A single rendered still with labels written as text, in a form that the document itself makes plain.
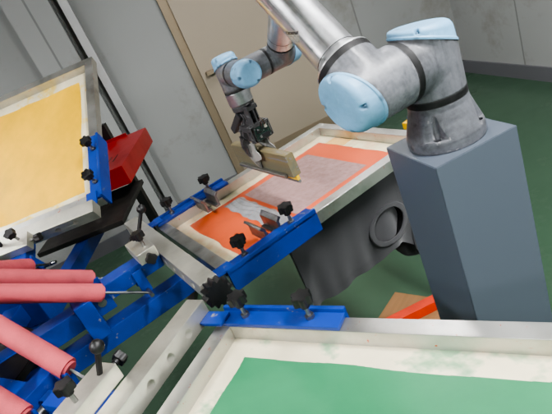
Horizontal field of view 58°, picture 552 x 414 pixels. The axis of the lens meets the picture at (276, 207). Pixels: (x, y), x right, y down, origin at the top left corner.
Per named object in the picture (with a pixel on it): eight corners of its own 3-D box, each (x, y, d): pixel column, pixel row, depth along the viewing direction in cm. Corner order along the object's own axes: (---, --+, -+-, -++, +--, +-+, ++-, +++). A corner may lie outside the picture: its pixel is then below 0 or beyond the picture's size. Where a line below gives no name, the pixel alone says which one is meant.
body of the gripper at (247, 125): (255, 146, 150) (240, 110, 145) (242, 144, 157) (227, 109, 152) (275, 135, 152) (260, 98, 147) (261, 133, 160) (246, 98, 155)
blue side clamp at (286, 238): (313, 225, 144) (304, 204, 141) (323, 228, 139) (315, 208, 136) (228, 285, 133) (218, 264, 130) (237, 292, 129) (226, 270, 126)
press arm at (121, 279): (158, 259, 151) (150, 246, 149) (164, 264, 146) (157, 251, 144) (107, 292, 145) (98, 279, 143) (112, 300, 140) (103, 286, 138)
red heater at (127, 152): (82, 173, 286) (71, 155, 281) (154, 144, 281) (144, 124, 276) (43, 222, 231) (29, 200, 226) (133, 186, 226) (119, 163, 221)
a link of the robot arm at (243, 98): (221, 96, 150) (242, 85, 153) (227, 110, 152) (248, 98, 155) (232, 96, 144) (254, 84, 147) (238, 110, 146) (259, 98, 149)
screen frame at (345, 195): (322, 131, 206) (319, 122, 204) (433, 142, 157) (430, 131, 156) (159, 234, 178) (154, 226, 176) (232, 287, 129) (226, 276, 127)
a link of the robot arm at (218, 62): (214, 60, 139) (204, 61, 146) (231, 97, 143) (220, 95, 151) (238, 48, 141) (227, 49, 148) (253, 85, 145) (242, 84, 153)
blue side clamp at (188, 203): (228, 193, 190) (220, 177, 187) (234, 195, 186) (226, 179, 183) (161, 236, 179) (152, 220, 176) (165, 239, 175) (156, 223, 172)
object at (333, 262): (404, 241, 181) (375, 154, 166) (422, 247, 174) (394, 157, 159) (310, 317, 165) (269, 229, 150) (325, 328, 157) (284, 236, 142)
